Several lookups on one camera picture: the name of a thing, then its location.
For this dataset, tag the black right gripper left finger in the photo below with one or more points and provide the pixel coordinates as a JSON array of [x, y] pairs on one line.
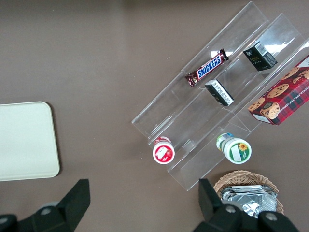
[[72, 203]]

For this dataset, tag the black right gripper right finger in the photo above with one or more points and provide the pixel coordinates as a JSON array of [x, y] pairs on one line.
[[210, 203]]

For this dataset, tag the light wicker basket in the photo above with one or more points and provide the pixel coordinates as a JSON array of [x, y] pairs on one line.
[[241, 178]]

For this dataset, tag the cream rectangular tray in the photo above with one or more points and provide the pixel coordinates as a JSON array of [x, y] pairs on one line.
[[26, 141]]

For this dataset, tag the stacked foil containers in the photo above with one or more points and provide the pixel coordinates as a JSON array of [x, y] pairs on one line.
[[251, 197]]

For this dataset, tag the green lid yogurt cup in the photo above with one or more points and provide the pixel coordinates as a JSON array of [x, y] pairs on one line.
[[237, 150]]

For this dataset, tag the red lid yogurt cup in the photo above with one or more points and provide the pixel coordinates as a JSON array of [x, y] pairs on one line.
[[163, 152]]

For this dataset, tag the clear acrylic tiered shelf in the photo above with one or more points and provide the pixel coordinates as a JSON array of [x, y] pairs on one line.
[[183, 111]]

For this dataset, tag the small black box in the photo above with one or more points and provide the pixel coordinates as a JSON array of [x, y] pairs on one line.
[[218, 93], [259, 58]]

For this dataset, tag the red plaid cookie box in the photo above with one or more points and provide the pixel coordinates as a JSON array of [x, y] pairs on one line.
[[282, 96]]

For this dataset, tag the Snickers chocolate bar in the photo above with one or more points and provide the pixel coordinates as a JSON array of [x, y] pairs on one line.
[[208, 68]]

